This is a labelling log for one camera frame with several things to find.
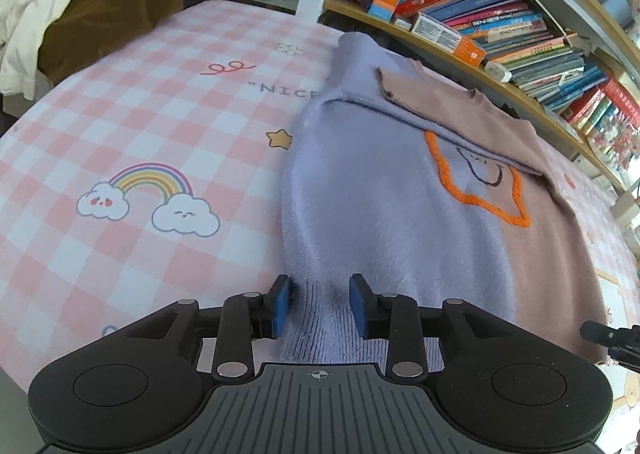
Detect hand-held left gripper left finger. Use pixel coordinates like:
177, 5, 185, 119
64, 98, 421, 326
75, 275, 291, 382

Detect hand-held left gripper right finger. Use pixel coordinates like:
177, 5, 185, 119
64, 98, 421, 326
349, 274, 566, 381

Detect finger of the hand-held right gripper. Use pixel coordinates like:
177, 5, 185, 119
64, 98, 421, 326
580, 321, 640, 370

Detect purple and pink sweater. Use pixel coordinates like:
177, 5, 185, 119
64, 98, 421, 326
277, 31, 608, 365

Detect wooden desk holder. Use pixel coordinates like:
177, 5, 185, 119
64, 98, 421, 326
612, 179, 640, 225

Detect colourful toy figures set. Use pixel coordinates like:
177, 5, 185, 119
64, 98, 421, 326
587, 119, 640, 175

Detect pink checkered printed tablecloth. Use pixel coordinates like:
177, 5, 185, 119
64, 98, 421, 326
0, 0, 640, 454

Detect white charger plug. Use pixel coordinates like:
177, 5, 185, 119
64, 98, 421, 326
484, 60, 513, 83

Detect small orange carton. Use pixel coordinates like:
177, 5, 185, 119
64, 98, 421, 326
410, 11, 488, 68

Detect brown corduroy cloth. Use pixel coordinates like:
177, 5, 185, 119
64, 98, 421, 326
37, 0, 185, 85

